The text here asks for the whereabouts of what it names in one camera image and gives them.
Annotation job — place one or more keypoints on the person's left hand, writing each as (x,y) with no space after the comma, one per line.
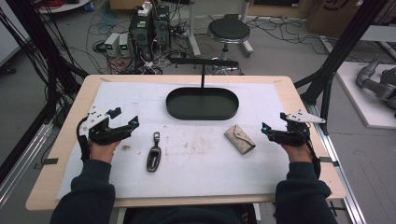
(104,151)

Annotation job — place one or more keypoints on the black oval tray with hanger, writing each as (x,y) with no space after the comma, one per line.
(202,104)

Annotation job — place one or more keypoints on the black computer tower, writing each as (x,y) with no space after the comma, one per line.
(162,26)
(141,34)

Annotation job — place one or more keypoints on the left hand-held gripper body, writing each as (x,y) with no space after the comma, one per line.
(97,130)

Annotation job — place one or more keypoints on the black round stool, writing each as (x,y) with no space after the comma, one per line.
(229,29)

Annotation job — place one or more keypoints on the white floor board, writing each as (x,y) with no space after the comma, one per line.
(358,99)

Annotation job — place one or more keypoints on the black frame post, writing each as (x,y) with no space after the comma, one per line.
(342,46)

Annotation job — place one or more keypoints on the person's dark torso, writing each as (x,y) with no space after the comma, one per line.
(186,216)

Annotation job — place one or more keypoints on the black car key fob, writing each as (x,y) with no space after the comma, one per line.
(154,158)

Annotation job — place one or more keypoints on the white round table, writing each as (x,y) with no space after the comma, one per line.
(65,5)

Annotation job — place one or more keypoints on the white power strip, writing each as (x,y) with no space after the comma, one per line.
(144,8)

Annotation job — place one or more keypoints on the white table mat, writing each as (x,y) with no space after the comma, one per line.
(193,174)

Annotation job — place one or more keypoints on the white table leg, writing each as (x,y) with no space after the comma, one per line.
(193,34)
(246,40)

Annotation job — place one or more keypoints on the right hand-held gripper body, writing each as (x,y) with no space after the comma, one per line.
(294,132)

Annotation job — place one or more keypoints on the grey power supply unit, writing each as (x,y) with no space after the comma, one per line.
(112,43)
(124,44)

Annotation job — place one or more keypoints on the brown cardboard box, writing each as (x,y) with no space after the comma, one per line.
(333,17)

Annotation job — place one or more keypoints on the person's right hand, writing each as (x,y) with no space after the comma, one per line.
(299,153)

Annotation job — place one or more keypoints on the beige key pouch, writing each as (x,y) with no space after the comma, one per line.
(239,138)

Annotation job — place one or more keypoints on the aluminium rail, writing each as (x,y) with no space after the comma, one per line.
(21,165)
(342,183)

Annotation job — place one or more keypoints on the black tape strip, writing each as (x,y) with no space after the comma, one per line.
(328,161)
(49,161)

